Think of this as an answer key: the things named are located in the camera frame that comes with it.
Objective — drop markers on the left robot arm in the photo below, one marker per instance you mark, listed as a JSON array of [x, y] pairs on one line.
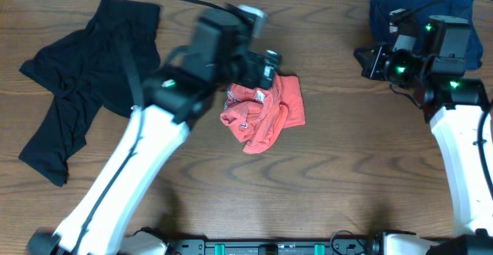
[[164, 105]]

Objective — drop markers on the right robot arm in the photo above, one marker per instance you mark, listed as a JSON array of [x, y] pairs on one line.
[[430, 62]]

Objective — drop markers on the black t-shirt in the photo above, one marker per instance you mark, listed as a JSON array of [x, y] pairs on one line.
[[84, 72]]

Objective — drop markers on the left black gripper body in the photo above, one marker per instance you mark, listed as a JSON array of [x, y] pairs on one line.
[[254, 72]]

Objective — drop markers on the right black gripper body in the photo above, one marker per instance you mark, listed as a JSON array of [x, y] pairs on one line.
[[381, 67]]

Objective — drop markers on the red t-shirt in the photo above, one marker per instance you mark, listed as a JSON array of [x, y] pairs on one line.
[[256, 117]]

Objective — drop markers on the folded dark blue garment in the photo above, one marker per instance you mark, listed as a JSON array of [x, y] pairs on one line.
[[379, 17]]

